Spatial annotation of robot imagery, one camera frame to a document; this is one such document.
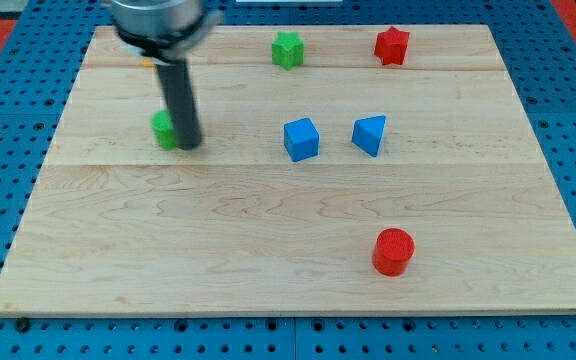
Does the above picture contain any red star block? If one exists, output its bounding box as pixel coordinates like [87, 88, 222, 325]
[374, 26, 410, 65]

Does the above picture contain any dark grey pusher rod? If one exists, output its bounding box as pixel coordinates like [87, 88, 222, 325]
[156, 59, 202, 150]

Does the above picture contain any blue triangle block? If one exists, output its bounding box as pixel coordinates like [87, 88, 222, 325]
[351, 115, 387, 157]

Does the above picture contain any green cylinder block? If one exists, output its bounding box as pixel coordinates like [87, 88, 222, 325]
[150, 110, 177, 150]

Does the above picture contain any yellow block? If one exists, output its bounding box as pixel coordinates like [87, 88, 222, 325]
[141, 58, 154, 67]

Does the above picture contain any red cylinder block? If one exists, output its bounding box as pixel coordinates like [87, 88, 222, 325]
[372, 228, 416, 277]

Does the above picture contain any wooden board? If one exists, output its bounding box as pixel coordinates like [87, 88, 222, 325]
[0, 25, 576, 318]

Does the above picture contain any green star block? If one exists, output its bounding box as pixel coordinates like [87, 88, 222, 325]
[271, 31, 305, 70]

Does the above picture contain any blue cube block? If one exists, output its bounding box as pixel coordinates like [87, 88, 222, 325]
[283, 118, 320, 162]

